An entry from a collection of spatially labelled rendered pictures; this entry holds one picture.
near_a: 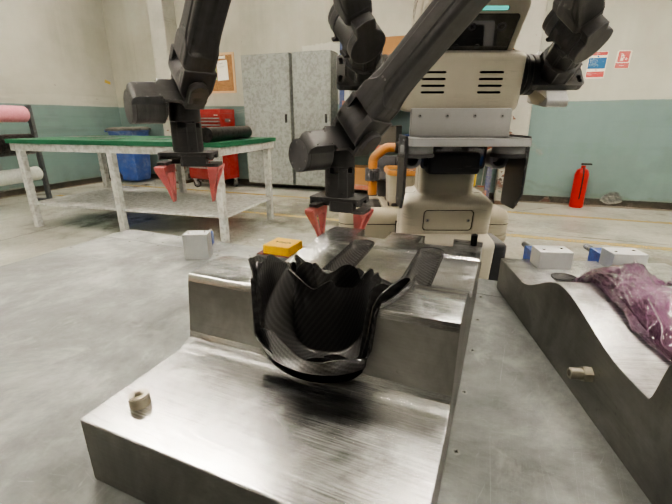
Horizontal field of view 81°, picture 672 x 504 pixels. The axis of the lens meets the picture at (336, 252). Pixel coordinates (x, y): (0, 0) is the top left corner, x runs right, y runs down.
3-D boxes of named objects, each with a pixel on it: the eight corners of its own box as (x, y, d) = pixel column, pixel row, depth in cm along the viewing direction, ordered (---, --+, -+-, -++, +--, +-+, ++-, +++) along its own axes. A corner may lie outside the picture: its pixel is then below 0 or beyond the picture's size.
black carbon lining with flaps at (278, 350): (353, 249, 66) (354, 193, 63) (451, 262, 60) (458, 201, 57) (219, 361, 35) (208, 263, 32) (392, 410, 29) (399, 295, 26)
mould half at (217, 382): (334, 270, 75) (334, 201, 71) (476, 292, 66) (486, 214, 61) (94, 478, 32) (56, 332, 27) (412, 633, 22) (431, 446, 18)
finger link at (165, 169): (195, 204, 77) (189, 156, 74) (157, 205, 77) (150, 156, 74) (203, 198, 84) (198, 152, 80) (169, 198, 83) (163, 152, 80)
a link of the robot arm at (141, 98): (211, 87, 67) (194, 52, 70) (140, 84, 60) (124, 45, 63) (198, 137, 76) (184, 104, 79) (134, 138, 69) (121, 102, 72)
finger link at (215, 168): (221, 204, 78) (217, 156, 74) (184, 204, 77) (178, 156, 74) (227, 197, 84) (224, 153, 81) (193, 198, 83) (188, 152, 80)
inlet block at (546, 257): (508, 256, 75) (512, 229, 73) (536, 257, 74) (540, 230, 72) (535, 283, 62) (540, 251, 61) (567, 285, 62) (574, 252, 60)
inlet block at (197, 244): (200, 241, 94) (197, 219, 92) (221, 241, 94) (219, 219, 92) (184, 260, 81) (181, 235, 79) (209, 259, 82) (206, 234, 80)
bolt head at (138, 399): (141, 395, 32) (139, 385, 32) (155, 400, 32) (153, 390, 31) (124, 408, 31) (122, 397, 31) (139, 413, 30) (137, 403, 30)
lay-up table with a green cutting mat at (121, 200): (110, 206, 512) (95, 124, 480) (279, 218, 450) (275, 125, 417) (24, 228, 410) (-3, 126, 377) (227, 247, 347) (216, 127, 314)
